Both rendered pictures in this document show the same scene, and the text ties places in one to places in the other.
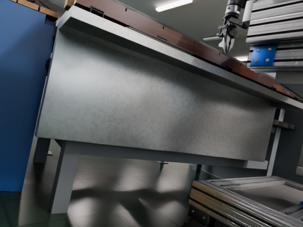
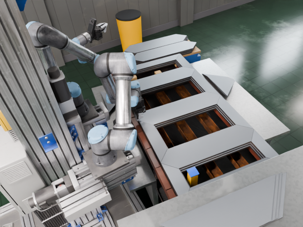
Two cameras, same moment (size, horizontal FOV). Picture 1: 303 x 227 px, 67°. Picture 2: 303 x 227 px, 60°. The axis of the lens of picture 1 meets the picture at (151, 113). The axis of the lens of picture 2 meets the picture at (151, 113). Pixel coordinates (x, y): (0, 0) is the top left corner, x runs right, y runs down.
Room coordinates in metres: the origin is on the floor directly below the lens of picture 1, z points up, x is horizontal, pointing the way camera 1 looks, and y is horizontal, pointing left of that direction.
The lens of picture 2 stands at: (1.73, -1.74, 2.29)
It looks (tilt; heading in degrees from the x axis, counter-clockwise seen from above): 43 degrees down; 105
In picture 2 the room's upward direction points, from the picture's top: 5 degrees counter-clockwise
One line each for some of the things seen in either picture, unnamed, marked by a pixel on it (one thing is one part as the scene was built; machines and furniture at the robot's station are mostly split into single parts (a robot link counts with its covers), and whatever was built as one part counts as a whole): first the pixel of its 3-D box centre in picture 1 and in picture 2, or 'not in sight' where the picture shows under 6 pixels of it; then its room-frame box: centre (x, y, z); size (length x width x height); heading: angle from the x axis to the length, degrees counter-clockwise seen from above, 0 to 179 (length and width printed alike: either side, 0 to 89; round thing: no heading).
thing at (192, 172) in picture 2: not in sight; (192, 172); (1.71, -0.76, 0.88); 0.06 x 0.06 x 0.02; 33
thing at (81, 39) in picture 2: not in sight; (78, 43); (0.83, -0.18, 1.43); 0.11 x 0.08 x 0.09; 67
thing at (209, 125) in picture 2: not in sight; (200, 114); (1.72, -0.03, 0.70); 1.66 x 0.08 x 0.05; 123
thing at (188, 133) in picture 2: not in sight; (178, 121); (1.55, -0.14, 0.70); 1.66 x 0.08 x 0.05; 123
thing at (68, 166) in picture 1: (75, 126); not in sight; (0.90, 0.28, 0.34); 0.06 x 0.06 x 0.68; 33
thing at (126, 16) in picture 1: (227, 63); (136, 127); (1.23, -0.34, 0.80); 1.62 x 0.04 x 0.06; 123
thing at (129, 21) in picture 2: not in sight; (130, 33); (0.46, 2.22, 0.33); 0.41 x 0.41 x 0.65
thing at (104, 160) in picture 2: not in sight; (103, 152); (1.18, -0.84, 1.09); 0.15 x 0.15 x 0.10
